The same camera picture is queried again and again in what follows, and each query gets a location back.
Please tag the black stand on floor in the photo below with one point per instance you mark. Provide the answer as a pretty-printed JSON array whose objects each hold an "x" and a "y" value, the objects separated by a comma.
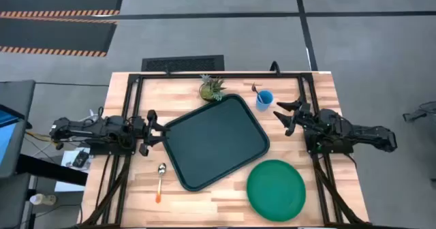
[{"x": 420, "y": 112}]

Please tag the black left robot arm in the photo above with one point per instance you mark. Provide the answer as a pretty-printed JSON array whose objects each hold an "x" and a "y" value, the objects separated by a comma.
[{"x": 88, "y": 128}]

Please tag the small black handheld device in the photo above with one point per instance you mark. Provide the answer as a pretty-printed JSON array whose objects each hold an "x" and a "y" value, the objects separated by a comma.
[{"x": 80, "y": 159}]

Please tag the black floor vent grille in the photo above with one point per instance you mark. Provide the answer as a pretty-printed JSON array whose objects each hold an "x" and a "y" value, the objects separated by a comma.
[{"x": 182, "y": 64}]

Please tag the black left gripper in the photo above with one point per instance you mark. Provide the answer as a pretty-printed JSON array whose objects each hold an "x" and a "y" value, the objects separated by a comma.
[{"x": 141, "y": 130}]

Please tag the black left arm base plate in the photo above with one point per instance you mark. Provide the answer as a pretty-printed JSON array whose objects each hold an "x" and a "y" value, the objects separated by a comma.
[{"x": 112, "y": 150}]

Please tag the small potted succulent plant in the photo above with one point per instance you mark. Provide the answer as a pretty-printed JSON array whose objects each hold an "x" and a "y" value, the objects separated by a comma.
[{"x": 211, "y": 90}]

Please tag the black desk bar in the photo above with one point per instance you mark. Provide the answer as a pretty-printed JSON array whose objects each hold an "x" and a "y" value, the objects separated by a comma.
[{"x": 51, "y": 169}]

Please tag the white paper sheet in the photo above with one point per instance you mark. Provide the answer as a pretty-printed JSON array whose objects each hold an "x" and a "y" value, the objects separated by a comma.
[{"x": 68, "y": 184}]

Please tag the green round plate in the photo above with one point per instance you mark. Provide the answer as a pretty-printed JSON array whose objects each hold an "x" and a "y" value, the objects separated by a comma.
[{"x": 276, "y": 189}]

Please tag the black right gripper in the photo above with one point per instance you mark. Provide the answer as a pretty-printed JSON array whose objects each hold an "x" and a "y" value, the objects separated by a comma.
[{"x": 303, "y": 118}]

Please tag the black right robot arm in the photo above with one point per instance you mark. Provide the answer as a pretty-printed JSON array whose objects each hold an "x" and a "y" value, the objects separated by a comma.
[{"x": 357, "y": 133}]

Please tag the grey monitor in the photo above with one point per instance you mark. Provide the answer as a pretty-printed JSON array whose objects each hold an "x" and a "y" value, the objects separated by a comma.
[{"x": 17, "y": 99}]

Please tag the dark green plastic tray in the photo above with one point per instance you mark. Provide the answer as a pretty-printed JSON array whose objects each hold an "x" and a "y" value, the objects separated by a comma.
[{"x": 214, "y": 144}]

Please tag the black aluminium table frame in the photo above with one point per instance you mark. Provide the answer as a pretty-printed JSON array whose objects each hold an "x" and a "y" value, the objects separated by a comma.
[{"x": 238, "y": 75}]

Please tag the white plastic bottle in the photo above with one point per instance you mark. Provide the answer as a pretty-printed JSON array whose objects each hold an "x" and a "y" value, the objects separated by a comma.
[{"x": 42, "y": 199}]

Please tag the blue plastic cup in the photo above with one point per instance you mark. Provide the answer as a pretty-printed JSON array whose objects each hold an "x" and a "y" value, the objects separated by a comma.
[{"x": 264, "y": 103}]

